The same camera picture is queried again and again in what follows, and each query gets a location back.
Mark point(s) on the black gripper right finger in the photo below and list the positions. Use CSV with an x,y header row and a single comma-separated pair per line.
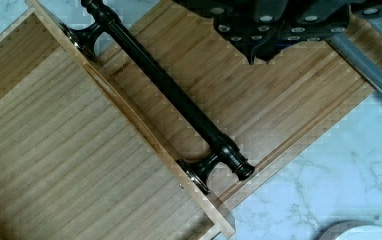
x,y
310,20

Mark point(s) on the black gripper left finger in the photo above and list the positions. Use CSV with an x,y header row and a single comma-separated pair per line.
x,y
251,26

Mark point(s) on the black metal drawer handle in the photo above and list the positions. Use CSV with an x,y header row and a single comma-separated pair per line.
x,y
223,148

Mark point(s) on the wooden drawer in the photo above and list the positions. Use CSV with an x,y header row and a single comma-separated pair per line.
x,y
78,160

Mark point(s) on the wooden base board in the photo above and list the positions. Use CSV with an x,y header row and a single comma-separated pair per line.
x,y
272,111

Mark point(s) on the grey metal bar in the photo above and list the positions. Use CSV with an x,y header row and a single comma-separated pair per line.
x,y
341,43

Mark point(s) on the white round plate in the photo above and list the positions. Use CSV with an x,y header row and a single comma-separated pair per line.
x,y
352,230

